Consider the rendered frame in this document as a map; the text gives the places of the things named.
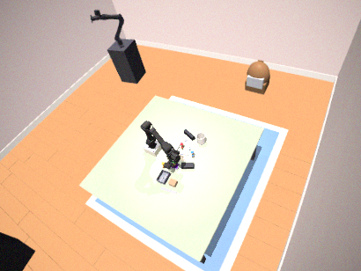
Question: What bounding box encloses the cream paper card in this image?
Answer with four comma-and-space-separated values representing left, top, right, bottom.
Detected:
180, 154, 188, 162

